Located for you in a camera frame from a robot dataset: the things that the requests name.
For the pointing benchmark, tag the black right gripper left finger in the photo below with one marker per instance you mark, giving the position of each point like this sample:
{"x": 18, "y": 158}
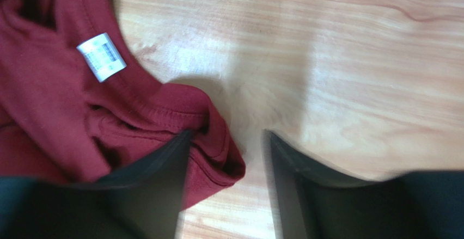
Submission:
{"x": 141, "y": 200}

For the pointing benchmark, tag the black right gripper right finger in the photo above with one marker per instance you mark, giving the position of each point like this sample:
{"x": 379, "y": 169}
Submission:
{"x": 312, "y": 200}

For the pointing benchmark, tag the dark red t shirt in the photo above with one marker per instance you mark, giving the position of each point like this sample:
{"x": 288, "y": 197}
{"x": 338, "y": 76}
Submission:
{"x": 76, "y": 105}

